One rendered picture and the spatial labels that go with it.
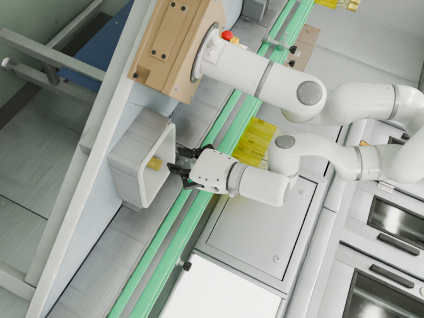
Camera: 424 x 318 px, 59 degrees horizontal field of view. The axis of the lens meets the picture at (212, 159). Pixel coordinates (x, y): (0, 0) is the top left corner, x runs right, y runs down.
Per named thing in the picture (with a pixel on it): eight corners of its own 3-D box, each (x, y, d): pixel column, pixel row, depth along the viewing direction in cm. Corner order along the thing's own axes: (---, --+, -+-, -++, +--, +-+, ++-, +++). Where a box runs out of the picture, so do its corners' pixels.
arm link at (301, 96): (272, 52, 85) (338, 81, 83) (267, 70, 98) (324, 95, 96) (255, 91, 84) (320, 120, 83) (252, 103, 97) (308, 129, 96)
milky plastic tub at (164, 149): (118, 198, 106) (146, 211, 104) (107, 157, 87) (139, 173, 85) (150, 153, 115) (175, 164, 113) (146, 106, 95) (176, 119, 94)
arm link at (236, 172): (238, 206, 89) (227, 202, 90) (252, 176, 94) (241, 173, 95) (234, 188, 84) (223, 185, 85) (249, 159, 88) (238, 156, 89)
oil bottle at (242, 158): (203, 159, 131) (259, 185, 128) (204, 151, 126) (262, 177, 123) (210, 147, 134) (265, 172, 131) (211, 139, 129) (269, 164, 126)
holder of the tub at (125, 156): (120, 205, 110) (142, 216, 109) (106, 156, 87) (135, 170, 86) (149, 161, 119) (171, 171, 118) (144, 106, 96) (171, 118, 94)
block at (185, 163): (170, 166, 119) (189, 176, 118) (169, 151, 111) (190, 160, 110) (175, 158, 120) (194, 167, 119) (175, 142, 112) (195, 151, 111)
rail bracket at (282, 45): (260, 43, 141) (293, 56, 139) (264, 28, 135) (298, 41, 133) (264, 37, 143) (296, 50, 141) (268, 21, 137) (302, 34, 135)
